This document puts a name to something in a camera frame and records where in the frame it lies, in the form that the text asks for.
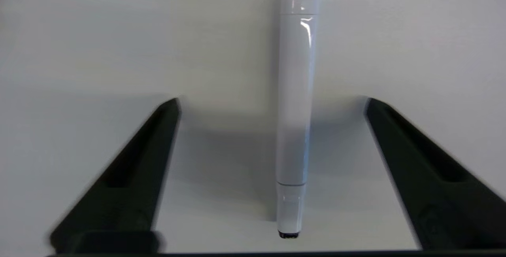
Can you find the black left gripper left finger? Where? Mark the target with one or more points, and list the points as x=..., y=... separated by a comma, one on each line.
x=118, y=201

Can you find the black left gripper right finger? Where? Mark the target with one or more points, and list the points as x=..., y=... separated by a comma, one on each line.
x=446, y=205

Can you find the white marker with black cap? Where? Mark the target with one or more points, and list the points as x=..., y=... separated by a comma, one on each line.
x=294, y=110

